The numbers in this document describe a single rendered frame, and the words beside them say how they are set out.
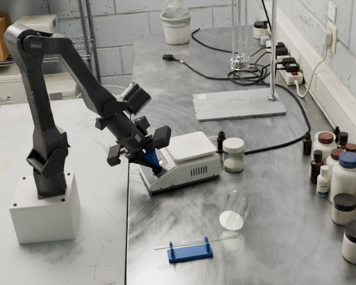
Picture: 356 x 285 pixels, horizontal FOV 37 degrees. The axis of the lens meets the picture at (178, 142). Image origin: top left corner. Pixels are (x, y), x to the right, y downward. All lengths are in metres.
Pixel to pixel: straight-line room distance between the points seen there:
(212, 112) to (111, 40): 2.18
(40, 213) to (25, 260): 0.11
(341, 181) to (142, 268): 0.51
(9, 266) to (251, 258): 0.54
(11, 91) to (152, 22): 1.07
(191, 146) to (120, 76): 2.57
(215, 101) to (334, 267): 0.85
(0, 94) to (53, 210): 2.48
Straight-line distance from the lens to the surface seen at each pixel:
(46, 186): 1.27
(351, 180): 1.32
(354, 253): 1.20
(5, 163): 1.68
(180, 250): 1.22
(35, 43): 1.12
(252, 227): 1.29
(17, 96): 3.68
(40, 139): 1.23
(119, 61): 3.93
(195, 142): 1.46
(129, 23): 3.83
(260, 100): 1.86
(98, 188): 1.47
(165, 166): 1.41
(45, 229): 1.30
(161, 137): 1.31
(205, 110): 1.80
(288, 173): 1.48
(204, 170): 1.43
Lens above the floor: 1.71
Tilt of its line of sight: 30 degrees down
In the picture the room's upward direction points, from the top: 4 degrees counter-clockwise
